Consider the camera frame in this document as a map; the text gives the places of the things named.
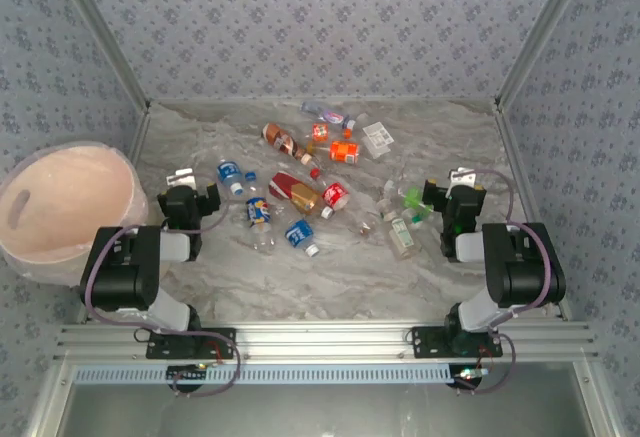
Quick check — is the green label clear bottle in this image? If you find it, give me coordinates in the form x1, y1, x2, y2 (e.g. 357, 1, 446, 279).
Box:
402, 184, 436, 223

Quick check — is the blue yellow label soda bottle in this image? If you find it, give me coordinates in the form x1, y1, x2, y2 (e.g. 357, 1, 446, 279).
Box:
243, 170, 277, 253

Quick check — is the white green label bottle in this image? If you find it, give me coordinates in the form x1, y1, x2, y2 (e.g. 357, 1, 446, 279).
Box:
383, 210, 420, 262

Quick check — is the clear bottle brown cap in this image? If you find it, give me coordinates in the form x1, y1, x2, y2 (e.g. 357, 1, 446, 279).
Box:
344, 209, 381, 241

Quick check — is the clear bottle white label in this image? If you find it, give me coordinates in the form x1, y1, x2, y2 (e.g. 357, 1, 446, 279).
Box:
355, 112, 397, 160

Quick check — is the red gold label bottle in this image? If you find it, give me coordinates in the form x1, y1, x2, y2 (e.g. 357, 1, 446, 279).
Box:
268, 170, 324, 217

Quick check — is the brown label drink bottle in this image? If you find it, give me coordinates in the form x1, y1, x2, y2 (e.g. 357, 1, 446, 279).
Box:
260, 122, 312, 166

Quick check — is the blue label bottle white cap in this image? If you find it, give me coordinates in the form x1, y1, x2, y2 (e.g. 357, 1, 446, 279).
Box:
283, 218, 321, 259

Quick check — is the orange label soda bottle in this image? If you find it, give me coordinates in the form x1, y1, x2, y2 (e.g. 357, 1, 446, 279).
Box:
304, 139, 361, 166

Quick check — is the red cola label bottle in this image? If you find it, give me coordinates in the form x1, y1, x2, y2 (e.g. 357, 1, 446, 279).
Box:
319, 180, 352, 221

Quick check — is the clear bottle purple label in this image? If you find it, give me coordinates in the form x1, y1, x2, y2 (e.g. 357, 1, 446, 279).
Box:
299, 100, 357, 132

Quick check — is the round pink plastic bin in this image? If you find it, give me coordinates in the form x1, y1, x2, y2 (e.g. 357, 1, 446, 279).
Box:
0, 139, 150, 288

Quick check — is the right small black controller board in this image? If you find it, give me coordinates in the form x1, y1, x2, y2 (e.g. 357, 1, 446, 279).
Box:
452, 364, 490, 392

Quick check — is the small black controller board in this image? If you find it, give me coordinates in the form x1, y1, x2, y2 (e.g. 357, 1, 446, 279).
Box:
452, 364, 490, 392
166, 364, 209, 392

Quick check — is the left small black controller board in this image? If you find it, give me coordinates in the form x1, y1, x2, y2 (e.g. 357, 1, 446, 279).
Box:
166, 364, 209, 392

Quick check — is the grey sheet metal panel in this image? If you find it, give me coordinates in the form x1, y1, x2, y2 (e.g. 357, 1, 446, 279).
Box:
22, 360, 626, 437

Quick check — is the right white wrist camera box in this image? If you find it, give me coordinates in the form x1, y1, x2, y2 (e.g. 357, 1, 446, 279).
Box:
448, 166, 476, 189

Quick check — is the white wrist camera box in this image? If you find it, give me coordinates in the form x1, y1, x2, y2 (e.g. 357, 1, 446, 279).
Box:
165, 167, 197, 189
448, 166, 476, 189

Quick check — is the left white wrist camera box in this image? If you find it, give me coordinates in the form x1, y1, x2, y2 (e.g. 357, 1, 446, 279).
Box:
165, 167, 197, 189

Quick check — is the right aluminium table rail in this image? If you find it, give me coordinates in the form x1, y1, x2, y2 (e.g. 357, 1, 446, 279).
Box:
493, 99, 575, 322

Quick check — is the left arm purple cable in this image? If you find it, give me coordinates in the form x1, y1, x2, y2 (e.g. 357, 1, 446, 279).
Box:
82, 196, 242, 399

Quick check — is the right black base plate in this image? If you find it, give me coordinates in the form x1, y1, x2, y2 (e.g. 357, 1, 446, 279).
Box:
410, 325, 504, 360

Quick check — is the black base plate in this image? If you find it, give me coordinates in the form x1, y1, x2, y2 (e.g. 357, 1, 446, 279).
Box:
410, 325, 504, 360
145, 327, 237, 361

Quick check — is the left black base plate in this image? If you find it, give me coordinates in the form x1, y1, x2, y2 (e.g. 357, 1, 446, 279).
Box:
145, 327, 237, 361

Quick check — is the right aluminium frame post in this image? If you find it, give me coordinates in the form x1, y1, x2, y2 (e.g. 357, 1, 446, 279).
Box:
493, 0, 597, 111

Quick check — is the aluminium frame post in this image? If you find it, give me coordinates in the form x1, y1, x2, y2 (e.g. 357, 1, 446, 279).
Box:
493, 0, 597, 111
49, 0, 152, 111

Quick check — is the aluminium mounting rail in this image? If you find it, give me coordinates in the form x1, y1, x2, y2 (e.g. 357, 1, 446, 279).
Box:
53, 320, 600, 364

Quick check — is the left aluminium frame post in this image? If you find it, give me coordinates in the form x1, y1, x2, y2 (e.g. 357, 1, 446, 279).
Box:
49, 0, 152, 111

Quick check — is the slotted grey cable duct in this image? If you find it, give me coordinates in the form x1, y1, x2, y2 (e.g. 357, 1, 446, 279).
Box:
73, 362, 462, 386

